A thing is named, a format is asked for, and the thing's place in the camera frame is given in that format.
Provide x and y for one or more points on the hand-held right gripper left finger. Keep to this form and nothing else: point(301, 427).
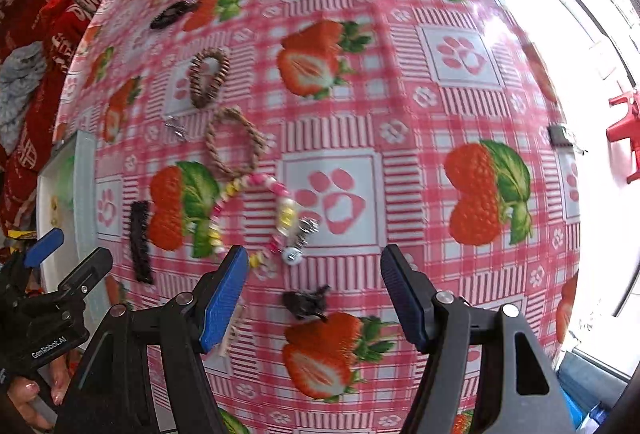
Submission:
point(224, 304)

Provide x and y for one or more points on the grey knit cloth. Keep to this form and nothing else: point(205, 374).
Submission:
point(17, 84)

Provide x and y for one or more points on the pink strawberry print tablecloth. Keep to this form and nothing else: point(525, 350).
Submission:
point(380, 124)

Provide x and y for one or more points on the gold bunny ear hair clip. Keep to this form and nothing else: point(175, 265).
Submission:
point(234, 329)

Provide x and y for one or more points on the black table edge clip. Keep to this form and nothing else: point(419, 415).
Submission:
point(559, 135)

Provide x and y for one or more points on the red plastic stool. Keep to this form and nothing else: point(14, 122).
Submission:
point(625, 119)

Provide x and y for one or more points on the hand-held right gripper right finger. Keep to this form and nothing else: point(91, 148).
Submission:
point(404, 301)

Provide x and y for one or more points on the long black hair clip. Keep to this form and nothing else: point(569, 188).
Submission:
point(141, 244)

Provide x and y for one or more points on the black oval hair clip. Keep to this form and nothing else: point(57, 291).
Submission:
point(167, 16)

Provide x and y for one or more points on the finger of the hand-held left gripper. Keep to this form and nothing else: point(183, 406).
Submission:
point(44, 246)
point(87, 271)

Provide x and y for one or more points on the person's left hand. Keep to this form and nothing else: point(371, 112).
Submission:
point(30, 394)

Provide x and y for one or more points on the white foam box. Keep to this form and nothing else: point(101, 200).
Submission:
point(82, 194)

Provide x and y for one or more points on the red printed blanket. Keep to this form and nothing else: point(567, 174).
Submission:
point(55, 24)

